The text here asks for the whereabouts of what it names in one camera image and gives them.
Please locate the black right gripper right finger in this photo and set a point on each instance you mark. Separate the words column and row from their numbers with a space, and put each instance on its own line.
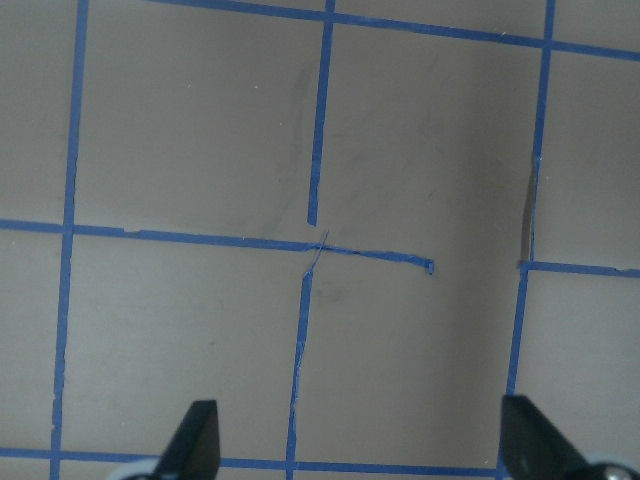
column 531, row 447

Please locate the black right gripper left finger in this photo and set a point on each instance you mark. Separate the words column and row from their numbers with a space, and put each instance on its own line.
column 194, row 450

